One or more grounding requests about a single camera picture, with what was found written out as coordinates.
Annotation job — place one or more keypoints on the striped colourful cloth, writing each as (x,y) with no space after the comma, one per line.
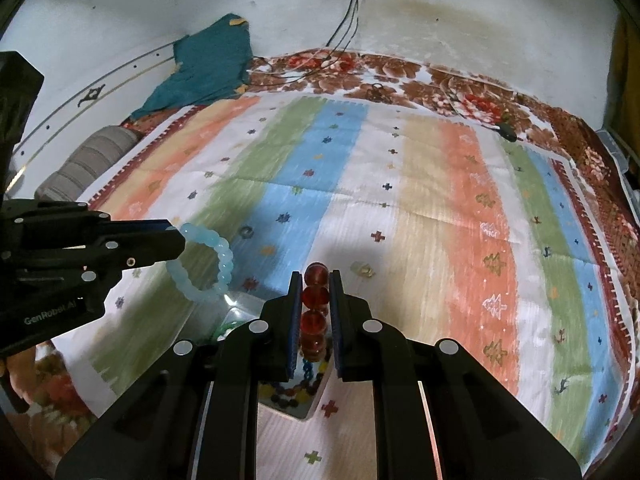
(445,229)

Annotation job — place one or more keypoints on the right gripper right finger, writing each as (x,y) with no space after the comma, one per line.
(438,413)

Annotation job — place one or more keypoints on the silver metal tin box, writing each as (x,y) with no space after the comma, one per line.
(290,349)

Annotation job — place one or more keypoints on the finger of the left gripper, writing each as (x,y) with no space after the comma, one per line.
(132,244)

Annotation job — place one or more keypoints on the teal cloth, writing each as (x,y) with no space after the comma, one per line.
(210,65)

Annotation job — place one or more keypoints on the green jade bangle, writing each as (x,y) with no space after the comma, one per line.
(226,328)

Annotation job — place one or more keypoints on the small black device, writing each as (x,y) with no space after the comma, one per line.
(507,132)

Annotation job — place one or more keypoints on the grey striped pillow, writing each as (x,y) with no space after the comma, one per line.
(89,161)

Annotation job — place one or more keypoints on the floral brown bedsheet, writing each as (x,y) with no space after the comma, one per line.
(447,93)

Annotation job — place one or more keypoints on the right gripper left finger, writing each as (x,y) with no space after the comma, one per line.
(191,415)

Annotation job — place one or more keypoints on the white headboard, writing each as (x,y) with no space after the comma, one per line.
(106,97)

